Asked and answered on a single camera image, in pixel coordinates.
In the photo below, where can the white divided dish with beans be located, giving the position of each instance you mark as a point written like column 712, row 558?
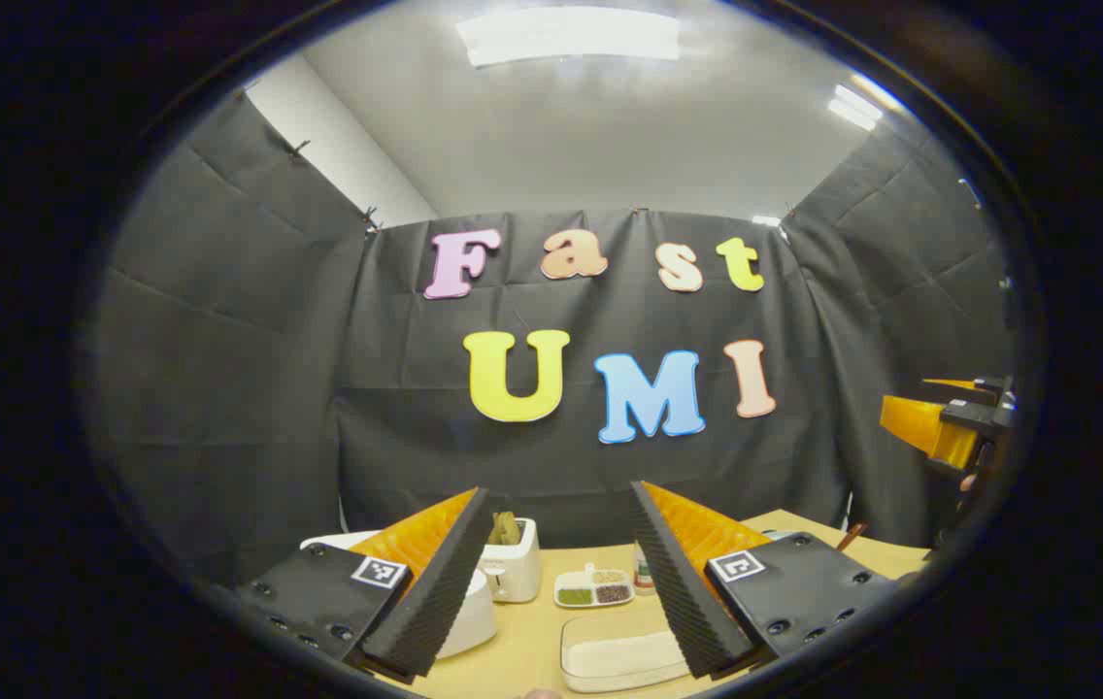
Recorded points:
column 593, row 590

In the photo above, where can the small ceiling light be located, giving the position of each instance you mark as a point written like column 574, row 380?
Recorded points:
column 857, row 105

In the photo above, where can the large ceiling light panel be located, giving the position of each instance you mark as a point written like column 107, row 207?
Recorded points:
column 571, row 37

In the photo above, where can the black backdrop cloth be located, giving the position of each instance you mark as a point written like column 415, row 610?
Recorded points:
column 241, row 369

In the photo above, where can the brown bread slice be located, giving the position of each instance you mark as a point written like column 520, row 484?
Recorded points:
column 495, row 532
column 513, row 529

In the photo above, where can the clear plastic bottle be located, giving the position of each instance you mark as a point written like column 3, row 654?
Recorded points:
column 644, row 573

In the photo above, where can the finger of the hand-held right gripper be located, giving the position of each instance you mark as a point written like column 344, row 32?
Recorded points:
column 969, row 388
column 930, row 427

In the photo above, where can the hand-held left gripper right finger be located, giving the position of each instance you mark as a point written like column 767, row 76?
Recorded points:
column 683, row 602

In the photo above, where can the white toaster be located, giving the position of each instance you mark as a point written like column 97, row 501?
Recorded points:
column 513, row 573

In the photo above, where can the white rice cooker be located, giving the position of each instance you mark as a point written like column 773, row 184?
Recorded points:
column 474, row 621

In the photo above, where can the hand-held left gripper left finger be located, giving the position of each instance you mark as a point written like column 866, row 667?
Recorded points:
column 445, row 592

